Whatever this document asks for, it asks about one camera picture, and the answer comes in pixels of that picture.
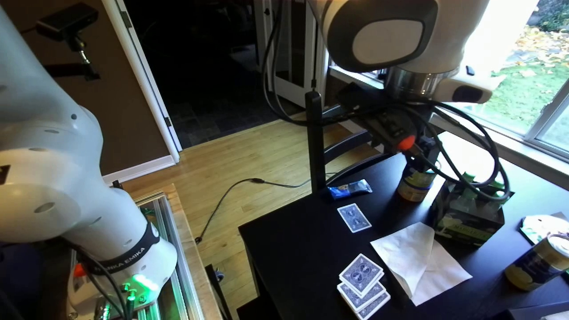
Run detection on brown bottle with yellow label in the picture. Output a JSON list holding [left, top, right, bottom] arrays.
[[397, 156, 439, 203]]

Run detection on blue snack packet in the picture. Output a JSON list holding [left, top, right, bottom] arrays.
[[328, 179, 373, 200]]

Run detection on black wooden chair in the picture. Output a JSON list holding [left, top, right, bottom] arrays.
[[304, 91, 394, 193]]

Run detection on blue-backed playing card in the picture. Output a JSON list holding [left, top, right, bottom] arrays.
[[356, 291, 392, 320], [337, 203, 373, 233], [338, 253, 385, 298], [337, 282, 387, 312]]

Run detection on white glass door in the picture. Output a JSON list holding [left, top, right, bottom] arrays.
[[253, 0, 330, 108]]

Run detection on white paper napkin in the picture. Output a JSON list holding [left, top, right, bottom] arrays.
[[370, 222, 473, 307]]

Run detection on window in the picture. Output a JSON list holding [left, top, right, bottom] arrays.
[[329, 0, 569, 161]]

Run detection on white and green packet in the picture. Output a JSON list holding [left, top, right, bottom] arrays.
[[518, 212, 569, 246]]

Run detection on yellow drink can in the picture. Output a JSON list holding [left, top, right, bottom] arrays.
[[504, 233, 569, 292]]

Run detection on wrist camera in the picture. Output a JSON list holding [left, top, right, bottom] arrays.
[[324, 83, 386, 126]]

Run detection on black cable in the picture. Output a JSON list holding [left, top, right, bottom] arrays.
[[194, 177, 330, 245]]

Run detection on white door frame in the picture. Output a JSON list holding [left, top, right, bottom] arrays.
[[101, 0, 183, 164]]

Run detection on camera on mount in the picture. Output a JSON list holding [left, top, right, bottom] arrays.
[[35, 2, 101, 81]]

